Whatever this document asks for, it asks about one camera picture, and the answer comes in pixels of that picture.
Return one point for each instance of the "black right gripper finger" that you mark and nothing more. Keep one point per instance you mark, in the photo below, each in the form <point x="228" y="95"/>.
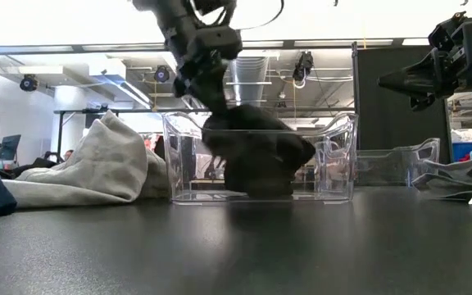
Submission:
<point x="420" y="78"/>
<point x="422" y="102"/>

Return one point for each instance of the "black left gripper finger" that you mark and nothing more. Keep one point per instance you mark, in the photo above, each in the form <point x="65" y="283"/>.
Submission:
<point x="215" y="90"/>
<point x="191" y="80"/>

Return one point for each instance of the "light grey towel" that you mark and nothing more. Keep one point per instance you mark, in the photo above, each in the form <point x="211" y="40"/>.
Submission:
<point x="457" y="176"/>

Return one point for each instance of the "black towel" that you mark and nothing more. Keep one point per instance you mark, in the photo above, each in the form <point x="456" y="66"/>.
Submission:
<point x="260" y="160"/>

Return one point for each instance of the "clear plastic basket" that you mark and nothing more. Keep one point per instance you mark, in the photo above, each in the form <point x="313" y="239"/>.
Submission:
<point x="383" y="168"/>
<point x="334" y="172"/>

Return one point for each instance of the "beige towel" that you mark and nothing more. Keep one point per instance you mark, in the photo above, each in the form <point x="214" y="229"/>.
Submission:
<point x="105" y="164"/>

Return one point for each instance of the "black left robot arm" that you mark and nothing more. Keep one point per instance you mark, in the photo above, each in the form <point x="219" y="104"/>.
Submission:
<point x="154" y="10"/>

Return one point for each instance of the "black partition panel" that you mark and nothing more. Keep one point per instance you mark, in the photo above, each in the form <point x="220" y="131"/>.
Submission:
<point x="400" y="106"/>

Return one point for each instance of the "blue storage bin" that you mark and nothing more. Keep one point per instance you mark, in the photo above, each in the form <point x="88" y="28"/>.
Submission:
<point x="463" y="151"/>

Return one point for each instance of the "hanging black ceiling device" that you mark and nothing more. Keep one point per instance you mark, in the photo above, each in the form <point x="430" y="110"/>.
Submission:
<point x="303" y="65"/>

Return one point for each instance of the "person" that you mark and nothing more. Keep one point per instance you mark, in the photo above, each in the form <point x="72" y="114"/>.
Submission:
<point x="68" y="155"/>

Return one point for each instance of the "small tilted monitor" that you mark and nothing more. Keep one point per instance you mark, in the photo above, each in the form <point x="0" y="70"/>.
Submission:
<point x="10" y="147"/>

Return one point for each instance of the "round black ceiling camera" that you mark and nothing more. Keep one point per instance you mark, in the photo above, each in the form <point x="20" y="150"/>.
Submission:
<point x="28" y="83"/>
<point x="162" y="74"/>

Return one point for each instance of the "silver ventilation duct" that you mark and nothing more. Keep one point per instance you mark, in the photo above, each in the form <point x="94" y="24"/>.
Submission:
<point x="250" y="78"/>

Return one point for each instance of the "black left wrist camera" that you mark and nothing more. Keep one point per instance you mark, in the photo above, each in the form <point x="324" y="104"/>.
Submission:
<point x="211" y="6"/>

